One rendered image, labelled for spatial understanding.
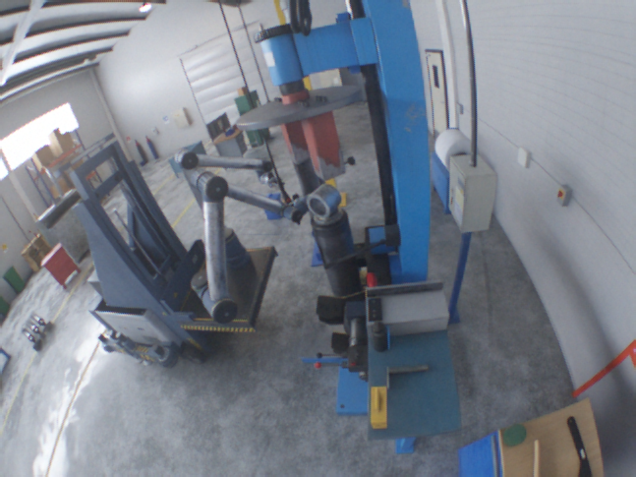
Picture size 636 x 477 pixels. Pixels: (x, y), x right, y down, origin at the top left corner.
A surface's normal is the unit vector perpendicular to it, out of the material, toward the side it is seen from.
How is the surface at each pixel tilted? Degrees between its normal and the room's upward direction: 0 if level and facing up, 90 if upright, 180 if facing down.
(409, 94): 90
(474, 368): 0
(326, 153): 90
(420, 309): 0
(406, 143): 90
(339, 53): 90
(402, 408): 0
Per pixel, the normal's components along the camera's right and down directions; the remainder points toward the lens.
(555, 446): -0.23, -0.76
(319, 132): 0.39, 0.51
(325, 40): -0.10, 0.65
